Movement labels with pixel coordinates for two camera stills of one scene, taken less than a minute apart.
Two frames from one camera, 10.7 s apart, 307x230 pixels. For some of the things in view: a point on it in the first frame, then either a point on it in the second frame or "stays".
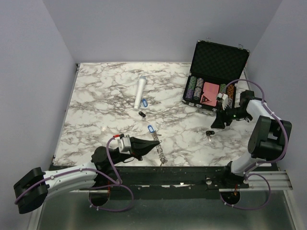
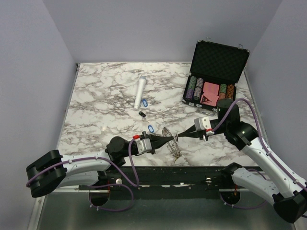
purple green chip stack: (190, 90) stays
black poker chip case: (215, 68) stays
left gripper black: (139, 147) → (157, 141)
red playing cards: (209, 97) stays
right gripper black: (221, 117) → (191, 132)
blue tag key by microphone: (145, 102) stays
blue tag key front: (151, 130) stays
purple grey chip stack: (198, 88) stays
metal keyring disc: (160, 153) → (172, 146)
